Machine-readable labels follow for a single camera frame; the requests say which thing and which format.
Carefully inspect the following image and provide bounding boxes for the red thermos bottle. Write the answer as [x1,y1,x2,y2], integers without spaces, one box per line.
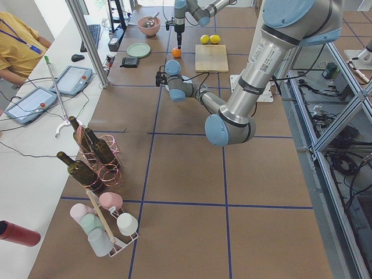
[1,220,41,247]

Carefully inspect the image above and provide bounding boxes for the white cup rack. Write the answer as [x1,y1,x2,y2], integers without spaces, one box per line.
[86,191,138,257]

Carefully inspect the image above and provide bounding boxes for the white cup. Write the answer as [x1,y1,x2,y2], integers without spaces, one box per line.
[117,213,138,236]

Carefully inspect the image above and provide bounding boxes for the folded dark grey cloth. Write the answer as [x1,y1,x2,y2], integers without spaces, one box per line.
[120,57,140,68]

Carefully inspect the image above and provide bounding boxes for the pale pink cup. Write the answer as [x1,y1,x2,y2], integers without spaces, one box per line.
[70,203,95,224]

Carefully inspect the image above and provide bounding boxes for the mint green cup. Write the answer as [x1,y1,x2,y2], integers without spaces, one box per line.
[79,213,104,235]

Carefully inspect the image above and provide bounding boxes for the black keyboard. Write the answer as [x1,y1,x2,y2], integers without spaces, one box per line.
[80,24,102,53]

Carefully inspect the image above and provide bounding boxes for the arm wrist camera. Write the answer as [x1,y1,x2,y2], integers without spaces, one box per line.
[165,17,175,31]

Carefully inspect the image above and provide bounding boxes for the dark green wine bottle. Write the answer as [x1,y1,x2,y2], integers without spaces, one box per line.
[56,151,103,192]

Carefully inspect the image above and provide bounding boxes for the copper wire bottle rack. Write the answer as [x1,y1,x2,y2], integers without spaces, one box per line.
[79,133,123,190]

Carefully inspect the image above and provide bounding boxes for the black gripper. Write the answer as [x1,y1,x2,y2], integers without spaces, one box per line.
[174,24,185,49]

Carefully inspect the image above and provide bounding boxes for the aluminium frame post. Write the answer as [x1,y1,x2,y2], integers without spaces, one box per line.
[65,0,109,88]

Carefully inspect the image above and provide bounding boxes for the light blue plate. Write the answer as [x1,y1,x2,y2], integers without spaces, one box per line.
[165,76,192,91]

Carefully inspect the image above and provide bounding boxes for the light green plate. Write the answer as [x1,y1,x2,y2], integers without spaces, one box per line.
[127,42,151,58]

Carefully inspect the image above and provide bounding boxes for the metal reacher stick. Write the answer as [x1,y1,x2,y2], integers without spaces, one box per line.
[44,55,70,138]

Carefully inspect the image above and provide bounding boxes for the light grey cup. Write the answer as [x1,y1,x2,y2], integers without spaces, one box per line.
[88,228,114,257]

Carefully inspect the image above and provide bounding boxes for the yellow lemon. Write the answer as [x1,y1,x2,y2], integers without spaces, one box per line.
[209,34,221,44]
[200,34,209,45]

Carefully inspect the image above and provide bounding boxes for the bamboo cutting board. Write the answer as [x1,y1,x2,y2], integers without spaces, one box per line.
[195,45,229,73]

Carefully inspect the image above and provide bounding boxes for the metal scoop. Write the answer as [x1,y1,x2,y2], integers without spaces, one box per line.
[142,11,160,28]

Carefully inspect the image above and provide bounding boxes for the black computer mouse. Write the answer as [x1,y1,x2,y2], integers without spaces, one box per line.
[71,54,85,62]

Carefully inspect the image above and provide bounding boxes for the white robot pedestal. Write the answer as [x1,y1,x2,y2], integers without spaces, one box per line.
[230,74,276,103]

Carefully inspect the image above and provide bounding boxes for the orange mandarin fruit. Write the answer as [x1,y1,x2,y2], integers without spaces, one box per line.
[171,48,182,58]

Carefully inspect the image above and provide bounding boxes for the blue teach pendant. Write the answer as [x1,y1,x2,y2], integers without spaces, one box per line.
[5,87,58,124]
[56,66,93,96]

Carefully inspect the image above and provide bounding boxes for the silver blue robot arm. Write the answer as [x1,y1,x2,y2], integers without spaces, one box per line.
[156,1,344,146]
[166,0,236,49]

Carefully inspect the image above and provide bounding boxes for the pink bowl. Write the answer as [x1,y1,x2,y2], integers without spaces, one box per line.
[137,16,160,37]

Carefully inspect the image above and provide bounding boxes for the person in yellow shirt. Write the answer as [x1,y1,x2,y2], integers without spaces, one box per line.
[1,12,52,86]

